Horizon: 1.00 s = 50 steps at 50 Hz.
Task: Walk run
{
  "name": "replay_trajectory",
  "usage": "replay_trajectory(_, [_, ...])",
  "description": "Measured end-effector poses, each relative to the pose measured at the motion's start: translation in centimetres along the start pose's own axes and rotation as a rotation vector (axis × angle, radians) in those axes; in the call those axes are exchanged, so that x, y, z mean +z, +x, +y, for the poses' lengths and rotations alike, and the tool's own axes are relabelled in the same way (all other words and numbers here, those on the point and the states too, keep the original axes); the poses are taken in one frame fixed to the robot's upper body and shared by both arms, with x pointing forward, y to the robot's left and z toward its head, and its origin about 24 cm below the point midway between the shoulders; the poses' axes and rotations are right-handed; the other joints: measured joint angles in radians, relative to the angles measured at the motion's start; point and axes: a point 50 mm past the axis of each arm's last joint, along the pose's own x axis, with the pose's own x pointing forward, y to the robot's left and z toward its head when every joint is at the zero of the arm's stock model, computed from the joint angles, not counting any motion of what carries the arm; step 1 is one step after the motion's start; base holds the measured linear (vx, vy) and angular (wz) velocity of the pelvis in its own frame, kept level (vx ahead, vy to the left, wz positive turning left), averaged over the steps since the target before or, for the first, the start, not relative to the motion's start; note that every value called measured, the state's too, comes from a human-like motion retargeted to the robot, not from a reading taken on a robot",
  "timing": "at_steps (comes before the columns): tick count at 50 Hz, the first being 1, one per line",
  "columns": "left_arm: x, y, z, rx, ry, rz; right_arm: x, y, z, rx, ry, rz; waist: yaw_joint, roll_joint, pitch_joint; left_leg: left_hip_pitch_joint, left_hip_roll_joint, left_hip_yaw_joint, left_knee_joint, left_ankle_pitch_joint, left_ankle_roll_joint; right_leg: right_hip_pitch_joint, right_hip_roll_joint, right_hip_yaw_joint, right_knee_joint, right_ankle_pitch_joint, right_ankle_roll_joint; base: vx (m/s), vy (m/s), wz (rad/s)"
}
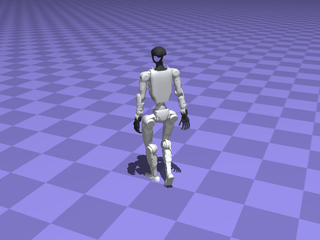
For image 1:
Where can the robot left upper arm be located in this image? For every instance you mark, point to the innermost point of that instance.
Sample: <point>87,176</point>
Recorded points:
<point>143,78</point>

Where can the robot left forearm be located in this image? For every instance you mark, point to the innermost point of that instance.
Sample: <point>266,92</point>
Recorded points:
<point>140,107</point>

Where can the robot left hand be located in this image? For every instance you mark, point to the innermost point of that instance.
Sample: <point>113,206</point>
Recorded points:
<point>137,124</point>

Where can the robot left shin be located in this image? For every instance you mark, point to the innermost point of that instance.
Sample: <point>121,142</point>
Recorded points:
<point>152,160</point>

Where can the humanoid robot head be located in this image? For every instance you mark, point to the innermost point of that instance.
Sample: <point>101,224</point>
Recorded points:
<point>160,52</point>

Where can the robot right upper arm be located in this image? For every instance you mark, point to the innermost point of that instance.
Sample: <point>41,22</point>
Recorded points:
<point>176,81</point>

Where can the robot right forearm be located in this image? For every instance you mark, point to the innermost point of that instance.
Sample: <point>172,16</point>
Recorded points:
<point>182,104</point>

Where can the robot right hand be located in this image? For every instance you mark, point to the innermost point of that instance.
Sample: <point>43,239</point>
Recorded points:
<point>185,121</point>

